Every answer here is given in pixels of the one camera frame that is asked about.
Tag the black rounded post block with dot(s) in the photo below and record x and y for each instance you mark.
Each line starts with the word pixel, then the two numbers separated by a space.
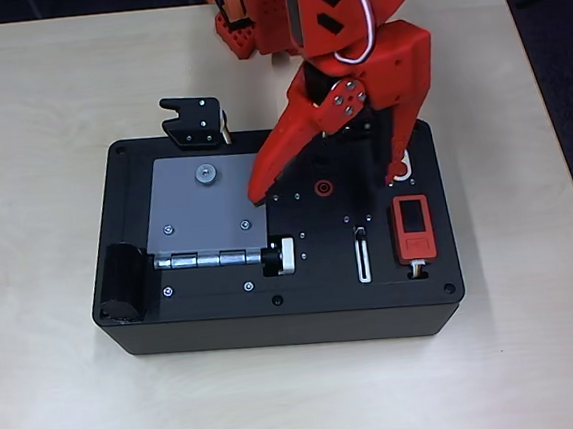
pixel 121 279

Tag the white slider frame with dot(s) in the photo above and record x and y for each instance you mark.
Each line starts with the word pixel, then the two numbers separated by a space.
pixel 367 267

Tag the grey round door knob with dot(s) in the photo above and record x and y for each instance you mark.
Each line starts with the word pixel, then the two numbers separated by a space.
pixel 206 173

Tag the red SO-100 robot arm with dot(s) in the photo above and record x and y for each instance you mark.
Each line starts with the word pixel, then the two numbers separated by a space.
pixel 312 46

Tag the red banana socket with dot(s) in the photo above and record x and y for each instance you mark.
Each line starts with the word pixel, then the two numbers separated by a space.
pixel 324 188

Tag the silver metal door hinge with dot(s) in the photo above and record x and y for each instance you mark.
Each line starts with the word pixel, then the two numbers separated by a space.
pixel 185 261

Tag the grey hinged door plate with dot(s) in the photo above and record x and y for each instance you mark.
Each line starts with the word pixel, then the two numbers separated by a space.
pixel 190 208

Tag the black task board box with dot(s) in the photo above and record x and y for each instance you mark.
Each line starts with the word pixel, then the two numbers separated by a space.
pixel 325 316

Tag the red display module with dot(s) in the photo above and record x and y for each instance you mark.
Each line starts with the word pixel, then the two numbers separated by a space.
pixel 417 245

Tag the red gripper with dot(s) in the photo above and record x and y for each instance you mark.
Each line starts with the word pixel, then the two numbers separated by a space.
pixel 394 67

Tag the red round button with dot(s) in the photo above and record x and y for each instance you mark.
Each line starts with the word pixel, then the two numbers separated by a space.
pixel 402 169

